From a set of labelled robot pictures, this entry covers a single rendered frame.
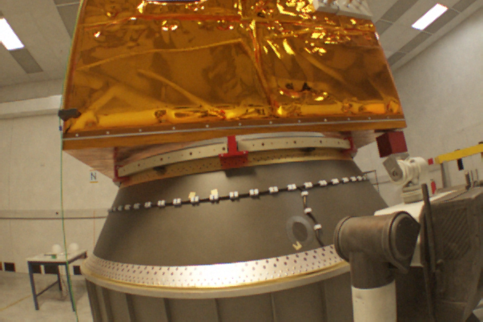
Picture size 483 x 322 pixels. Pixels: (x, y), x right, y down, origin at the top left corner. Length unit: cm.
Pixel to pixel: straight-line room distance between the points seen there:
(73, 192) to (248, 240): 638
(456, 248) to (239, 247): 72
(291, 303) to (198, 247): 40
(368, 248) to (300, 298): 55
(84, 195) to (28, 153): 201
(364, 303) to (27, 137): 794
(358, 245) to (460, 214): 22
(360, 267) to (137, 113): 107
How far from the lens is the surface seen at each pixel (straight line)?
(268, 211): 108
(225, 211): 109
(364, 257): 54
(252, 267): 99
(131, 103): 128
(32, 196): 768
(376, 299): 56
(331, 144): 142
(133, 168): 144
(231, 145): 117
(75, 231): 714
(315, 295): 105
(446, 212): 61
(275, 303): 101
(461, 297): 65
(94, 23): 164
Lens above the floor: 143
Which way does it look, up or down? 14 degrees up
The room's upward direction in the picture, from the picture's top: 7 degrees counter-clockwise
